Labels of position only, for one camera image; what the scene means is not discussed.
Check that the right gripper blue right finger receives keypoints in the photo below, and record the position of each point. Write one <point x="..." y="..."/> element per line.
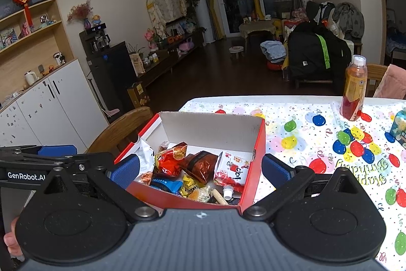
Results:
<point x="275" y="171"/>

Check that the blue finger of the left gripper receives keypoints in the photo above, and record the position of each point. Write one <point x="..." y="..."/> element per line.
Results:
<point x="57" y="150"/>

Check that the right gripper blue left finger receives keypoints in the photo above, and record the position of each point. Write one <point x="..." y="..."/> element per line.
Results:
<point x="125" y="171"/>

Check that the silver white snack bag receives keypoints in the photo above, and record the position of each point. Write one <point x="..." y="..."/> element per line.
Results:
<point x="146" y="155"/>

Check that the red yellow snack bag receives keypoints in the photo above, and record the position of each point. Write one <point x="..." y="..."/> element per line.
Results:
<point x="168" y="162"/>

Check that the white red snack pouch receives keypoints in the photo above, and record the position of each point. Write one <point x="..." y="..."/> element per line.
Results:
<point x="231" y="170"/>

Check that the dark red foil bag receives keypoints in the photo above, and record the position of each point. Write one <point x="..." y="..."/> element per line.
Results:
<point x="200" y="166"/>

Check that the person's hand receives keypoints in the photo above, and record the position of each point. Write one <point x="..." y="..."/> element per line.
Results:
<point x="12" y="243"/>

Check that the wooden chair near box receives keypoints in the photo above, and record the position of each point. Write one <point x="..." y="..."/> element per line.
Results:
<point x="117" y="136"/>

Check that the white cabinet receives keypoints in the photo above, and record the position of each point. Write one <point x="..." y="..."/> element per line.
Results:
<point x="58" y="110"/>

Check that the balloon birthday tablecloth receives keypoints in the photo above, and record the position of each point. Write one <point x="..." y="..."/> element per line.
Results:
<point x="310" y="131"/>

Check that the blue snack packet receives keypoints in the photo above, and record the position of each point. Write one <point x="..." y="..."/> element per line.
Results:
<point x="168" y="186"/>

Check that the red white cardboard box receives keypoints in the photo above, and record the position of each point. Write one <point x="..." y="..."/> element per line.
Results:
<point x="241" y="135"/>

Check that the yellow candy packet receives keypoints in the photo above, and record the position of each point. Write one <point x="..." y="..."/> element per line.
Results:
<point x="189" y="185"/>

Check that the white kettle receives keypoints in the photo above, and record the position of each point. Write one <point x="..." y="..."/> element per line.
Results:
<point x="31" y="78"/>

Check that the orange juice bottle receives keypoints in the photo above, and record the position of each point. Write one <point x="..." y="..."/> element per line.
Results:
<point x="355" y="88"/>

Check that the black coffee machine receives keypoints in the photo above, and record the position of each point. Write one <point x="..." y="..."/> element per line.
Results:
<point x="95" y="39"/>

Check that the blue folded clothes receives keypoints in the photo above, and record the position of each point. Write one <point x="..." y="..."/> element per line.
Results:
<point x="274" y="51"/>

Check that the black green backpack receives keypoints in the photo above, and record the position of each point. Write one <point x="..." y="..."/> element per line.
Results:
<point x="316" y="54"/>

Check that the small white stool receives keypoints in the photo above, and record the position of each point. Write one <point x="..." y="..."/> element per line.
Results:
<point x="236" y="52"/>

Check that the dried flower vase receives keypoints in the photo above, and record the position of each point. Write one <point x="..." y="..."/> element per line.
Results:
<point x="81" y="13"/>

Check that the black low tv cabinet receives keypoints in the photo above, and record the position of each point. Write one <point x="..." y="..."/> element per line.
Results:
<point x="172" y="56"/>

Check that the pink cloth on chair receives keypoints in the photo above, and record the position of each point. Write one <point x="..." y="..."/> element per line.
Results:
<point x="393" y="84"/>

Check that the small round side table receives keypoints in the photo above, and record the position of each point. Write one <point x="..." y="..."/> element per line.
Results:
<point x="250" y="27"/>

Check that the yellow giraffe toy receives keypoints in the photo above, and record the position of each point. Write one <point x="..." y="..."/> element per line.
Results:
<point x="258" y="10"/>

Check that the white air conditioner tower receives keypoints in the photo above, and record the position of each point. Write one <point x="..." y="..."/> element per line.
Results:
<point x="204" y="20"/>

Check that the wooden wall shelf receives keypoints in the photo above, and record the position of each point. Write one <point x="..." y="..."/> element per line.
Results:
<point x="32" y="32"/>

